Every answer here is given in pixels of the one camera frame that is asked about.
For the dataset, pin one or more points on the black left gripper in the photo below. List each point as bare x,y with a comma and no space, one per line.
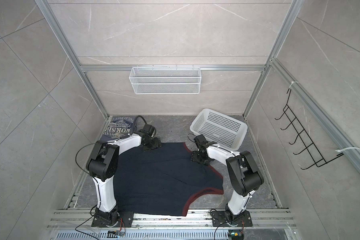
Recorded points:
157,144

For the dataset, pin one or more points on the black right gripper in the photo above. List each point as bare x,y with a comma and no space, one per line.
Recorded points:
194,158

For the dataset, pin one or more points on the blue-grey tank top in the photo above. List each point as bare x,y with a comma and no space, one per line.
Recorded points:
118,128

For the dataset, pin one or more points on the dark navy tank top pile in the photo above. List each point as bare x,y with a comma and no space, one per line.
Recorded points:
163,181

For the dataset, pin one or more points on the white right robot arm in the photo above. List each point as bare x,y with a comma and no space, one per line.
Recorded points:
245,178

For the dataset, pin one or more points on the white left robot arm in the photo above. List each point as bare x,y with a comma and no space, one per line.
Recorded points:
102,166

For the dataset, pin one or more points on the white plastic laundry basket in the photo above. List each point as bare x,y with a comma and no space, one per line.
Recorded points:
222,129

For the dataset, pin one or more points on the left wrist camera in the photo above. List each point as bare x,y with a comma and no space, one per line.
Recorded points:
149,130

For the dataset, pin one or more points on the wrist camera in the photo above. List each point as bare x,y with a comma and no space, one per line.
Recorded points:
200,141
149,130

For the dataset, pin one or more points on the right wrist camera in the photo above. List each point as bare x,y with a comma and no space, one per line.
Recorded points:
200,141

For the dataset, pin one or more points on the white wire mesh wall basket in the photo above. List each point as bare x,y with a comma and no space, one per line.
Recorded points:
165,80

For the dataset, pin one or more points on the black wire hook rack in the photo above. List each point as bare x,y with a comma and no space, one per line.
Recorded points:
303,136

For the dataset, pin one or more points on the grey slotted cable duct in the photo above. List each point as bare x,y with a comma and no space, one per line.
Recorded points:
147,235

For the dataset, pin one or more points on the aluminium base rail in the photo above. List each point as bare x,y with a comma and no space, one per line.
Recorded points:
197,219

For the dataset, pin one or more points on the white cable tie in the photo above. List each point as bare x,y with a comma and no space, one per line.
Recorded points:
346,149

